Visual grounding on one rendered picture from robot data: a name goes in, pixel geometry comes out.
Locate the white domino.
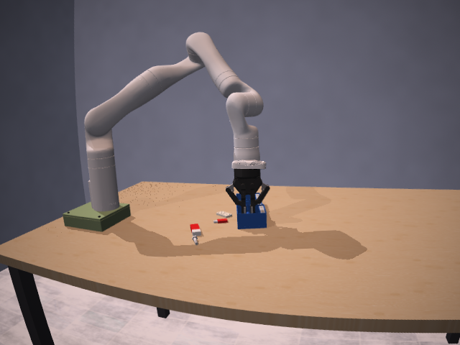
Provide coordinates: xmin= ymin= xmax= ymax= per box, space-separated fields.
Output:
xmin=216 ymin=211 xmax=232 ymax=218

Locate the red usb stick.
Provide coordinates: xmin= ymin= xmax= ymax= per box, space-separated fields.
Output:
xmin=214 ymin=218 xmax=228 ymax=224

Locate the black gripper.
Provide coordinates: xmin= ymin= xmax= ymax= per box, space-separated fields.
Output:
xmin=226 ymin=169 xmax=270 ymax=213

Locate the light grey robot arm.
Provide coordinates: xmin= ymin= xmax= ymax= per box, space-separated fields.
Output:
xmin=84 ymin=32 xmax=266 ymax=211

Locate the blue rack of three bins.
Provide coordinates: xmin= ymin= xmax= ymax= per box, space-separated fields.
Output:
xmin=236 ymin=195 xmax=267 ymax=229

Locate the red and white eraser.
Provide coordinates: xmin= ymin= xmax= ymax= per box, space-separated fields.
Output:
xmin=190 ymin=224 xmax=201 ymax=236

